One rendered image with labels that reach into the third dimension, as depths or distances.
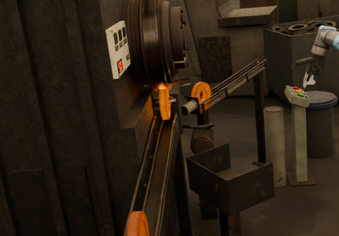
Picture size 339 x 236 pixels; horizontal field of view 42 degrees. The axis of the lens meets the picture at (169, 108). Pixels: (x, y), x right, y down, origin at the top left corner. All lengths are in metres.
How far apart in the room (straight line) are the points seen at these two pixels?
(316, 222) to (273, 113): 0.67
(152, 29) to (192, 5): 2.93
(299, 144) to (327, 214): 0.48
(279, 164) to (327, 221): 0.49
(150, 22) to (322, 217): 1.50
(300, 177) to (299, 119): 0.40
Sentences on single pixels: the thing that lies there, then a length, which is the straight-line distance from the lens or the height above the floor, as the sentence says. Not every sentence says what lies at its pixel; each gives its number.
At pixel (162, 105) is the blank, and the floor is 0.82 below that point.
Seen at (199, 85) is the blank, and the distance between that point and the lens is 2.50.
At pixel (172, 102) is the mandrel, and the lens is 2.08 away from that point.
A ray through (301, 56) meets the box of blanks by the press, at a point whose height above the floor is 0.55.
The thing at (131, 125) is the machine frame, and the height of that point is 0.87.
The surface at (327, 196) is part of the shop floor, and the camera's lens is 2.88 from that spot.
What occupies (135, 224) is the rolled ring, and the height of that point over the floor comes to 0.74.
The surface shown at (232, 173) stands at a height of 0.61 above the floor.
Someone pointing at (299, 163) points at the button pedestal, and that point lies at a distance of 2.96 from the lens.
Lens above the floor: 1.41
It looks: 17 degrees down
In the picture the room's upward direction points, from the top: 7 degrees counter-clockwise
